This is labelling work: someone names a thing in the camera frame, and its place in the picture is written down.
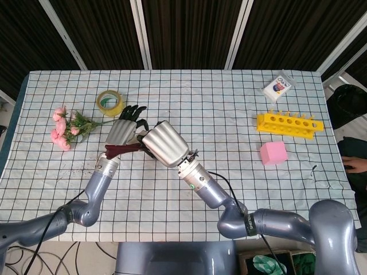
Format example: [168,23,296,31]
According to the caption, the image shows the yellow tape roll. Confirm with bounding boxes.
[95,89,127,118]

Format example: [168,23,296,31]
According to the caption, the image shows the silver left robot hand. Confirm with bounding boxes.
[104,105,149,146]

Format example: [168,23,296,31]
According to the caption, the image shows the white partition frame post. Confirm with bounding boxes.
[224,0,255,70]
[316,17,367,87]
[130,0,153,70]
[38,0,88,71]

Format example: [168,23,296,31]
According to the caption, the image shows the white tissue pack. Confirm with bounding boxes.
[260,69,296,103]

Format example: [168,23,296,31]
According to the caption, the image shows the black floor cables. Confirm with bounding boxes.
[0,241,117,275]

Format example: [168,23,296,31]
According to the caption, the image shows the black trash bag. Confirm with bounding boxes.
[326,84,367,130]

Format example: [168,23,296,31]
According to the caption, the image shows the bystander in dark clothes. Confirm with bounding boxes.
[337,136,367,253]

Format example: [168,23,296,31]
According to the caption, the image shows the paper folding fan red ribs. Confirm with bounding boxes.
[104,142,153,160]

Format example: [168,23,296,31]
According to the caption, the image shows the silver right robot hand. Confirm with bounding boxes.
[136,120,190,168]

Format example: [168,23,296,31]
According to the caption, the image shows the pink foam cube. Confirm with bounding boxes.
[259,140,288,166]

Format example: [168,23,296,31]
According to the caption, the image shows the checkered light blue tablecloth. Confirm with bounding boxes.
[0,69,362,243]

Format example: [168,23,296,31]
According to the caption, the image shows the pink artificial flower bouquet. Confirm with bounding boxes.
[50,105,124,152]

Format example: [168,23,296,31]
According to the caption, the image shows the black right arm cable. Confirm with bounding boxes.
[207,171,278,275]

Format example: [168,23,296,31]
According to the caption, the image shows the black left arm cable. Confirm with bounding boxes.
[0,188,87,275]

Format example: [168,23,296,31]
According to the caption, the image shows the dark wooden box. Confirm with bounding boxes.
[237,248,319,275]

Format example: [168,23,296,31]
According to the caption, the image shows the grey-blue robot torso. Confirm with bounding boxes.
[115,239,239,275]

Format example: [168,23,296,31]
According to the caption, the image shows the green patterned cloth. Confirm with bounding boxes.
[251,254,288,275]

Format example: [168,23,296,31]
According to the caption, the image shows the yellow test tube rack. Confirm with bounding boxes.
[255,109,325,140]

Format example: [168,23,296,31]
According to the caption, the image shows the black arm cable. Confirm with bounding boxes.
[207,171,278,275]
[0,188,87,275]

